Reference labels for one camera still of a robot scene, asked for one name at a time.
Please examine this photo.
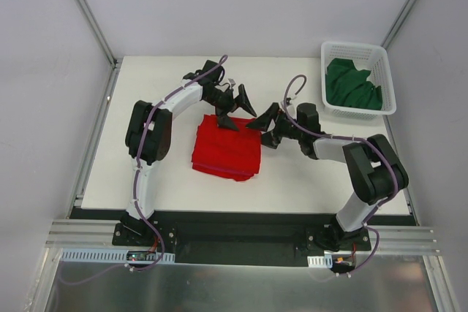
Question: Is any aluminium rail frame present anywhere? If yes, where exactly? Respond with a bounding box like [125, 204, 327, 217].
[37, 56, 458, 311]

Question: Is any red t shirt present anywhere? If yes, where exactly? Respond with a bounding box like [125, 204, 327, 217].
[192, 115, 261, 163]
[192, 159, 260, 181]

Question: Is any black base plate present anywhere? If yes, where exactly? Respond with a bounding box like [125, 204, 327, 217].
[112, 210, 371, 267]

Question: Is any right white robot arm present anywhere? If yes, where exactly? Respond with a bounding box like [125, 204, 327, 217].
[246, 103, 409, 252]

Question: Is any white plastic basket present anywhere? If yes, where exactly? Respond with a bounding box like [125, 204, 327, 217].
[321, 41, 396, 119]

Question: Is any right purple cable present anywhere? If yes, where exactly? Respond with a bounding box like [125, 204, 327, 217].
[283, 75, 400, 281]

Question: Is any green t shirt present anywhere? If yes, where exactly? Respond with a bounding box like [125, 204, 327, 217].
[325, 58, 383, 110]

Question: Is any left white cable duct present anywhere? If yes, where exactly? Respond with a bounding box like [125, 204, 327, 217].
[61, 248, 176, 265]

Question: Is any white cable duct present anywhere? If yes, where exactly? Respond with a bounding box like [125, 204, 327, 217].
[307, 254, 333, 269]
[61, 248, 176, 265]

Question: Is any right white cable duct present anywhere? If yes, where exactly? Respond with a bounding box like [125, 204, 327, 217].
[307, 254, 333, 269]

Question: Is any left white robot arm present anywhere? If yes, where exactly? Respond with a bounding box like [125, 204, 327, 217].
[125, 55, 257, 246]

